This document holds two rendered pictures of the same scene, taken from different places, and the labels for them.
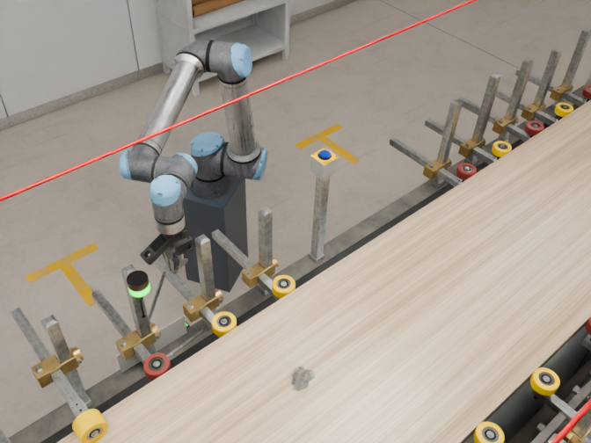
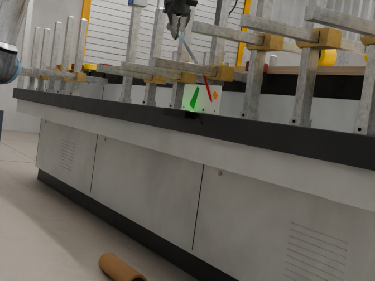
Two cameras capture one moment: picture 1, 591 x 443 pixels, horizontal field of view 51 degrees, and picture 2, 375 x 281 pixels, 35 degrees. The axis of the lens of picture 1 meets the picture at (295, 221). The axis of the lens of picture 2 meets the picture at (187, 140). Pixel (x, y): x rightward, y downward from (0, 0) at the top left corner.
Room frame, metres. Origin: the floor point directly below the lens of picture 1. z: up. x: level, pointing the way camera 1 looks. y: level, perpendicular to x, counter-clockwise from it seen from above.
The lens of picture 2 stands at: (0.76, 2.54, 0.70)
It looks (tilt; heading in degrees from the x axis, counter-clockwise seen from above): 3 degrees down; 282
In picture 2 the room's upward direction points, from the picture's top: 8 degrees clockwise
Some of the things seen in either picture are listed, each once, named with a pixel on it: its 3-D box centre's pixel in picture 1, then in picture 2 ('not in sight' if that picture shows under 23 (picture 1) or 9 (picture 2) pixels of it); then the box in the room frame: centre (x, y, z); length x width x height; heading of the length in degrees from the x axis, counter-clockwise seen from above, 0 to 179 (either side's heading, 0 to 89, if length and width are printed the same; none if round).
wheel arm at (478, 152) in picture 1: (462, 142); (58, 75); (2.34, -0.76, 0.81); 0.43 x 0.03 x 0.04; 42
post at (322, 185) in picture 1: (320, 217); (130, 54); (1.67, -0.09, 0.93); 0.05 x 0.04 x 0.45; 132
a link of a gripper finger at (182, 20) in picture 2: (179, 264); (178, 28); (1.34, 0.37, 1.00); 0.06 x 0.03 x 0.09; 132
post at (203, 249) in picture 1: (207, 286); (182, 57); (1.32, 0.29, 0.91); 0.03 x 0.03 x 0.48; 42
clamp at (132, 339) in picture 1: (139, 340); (217, 73); (1.14, 0.49, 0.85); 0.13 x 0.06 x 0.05; 132
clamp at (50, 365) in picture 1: (58, 365); (263, 42); (0.97, 0.68, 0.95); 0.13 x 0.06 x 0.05; 132
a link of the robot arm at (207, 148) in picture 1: (209, 155); not in sight; (2.19, 0.40, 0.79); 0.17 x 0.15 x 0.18; 80
